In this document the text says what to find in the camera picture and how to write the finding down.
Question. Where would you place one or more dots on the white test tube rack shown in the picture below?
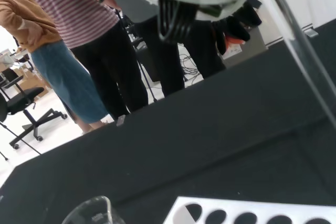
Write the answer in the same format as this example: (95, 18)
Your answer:
(262, 208)

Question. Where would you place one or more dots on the black draped garment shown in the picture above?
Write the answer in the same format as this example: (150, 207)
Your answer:
(244, 22)

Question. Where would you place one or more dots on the person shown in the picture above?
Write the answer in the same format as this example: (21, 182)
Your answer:
(162, 64)
(78, 6)
(204, 56)
(65, 77)

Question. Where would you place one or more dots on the grey metal cabinet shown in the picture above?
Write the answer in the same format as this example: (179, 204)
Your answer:
(249, 53)

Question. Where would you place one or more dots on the grey cloth clamp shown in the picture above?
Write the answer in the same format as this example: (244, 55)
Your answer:
(312, 32)
(120, 121)

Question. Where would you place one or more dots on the black bench cloth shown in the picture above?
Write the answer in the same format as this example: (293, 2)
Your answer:
(183, 142)

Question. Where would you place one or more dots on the brown cardboard box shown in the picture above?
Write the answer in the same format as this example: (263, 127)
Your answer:
(34, 82)

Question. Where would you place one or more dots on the black office chair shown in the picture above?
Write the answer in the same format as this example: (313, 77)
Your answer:
(21, 100)

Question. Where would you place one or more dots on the clear glass beaker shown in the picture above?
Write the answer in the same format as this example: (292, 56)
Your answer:
(89, 212)

